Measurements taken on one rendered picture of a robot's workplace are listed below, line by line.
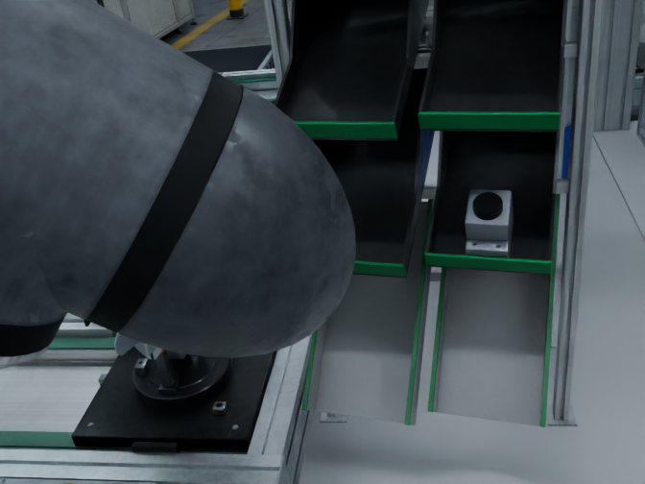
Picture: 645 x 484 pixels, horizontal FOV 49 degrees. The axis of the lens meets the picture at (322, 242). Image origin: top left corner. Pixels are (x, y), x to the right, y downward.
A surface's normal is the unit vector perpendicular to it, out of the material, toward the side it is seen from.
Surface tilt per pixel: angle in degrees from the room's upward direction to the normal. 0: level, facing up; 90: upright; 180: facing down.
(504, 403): 45
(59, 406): 0
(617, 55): 90
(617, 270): 0
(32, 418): 0
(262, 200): 67
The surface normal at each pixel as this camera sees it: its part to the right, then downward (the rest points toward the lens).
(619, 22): -0.14, 0.51
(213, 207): 0.33, 0.07
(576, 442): -0.11, -0.86
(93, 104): 0.42, -0.20
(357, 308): -0.29, -0.25
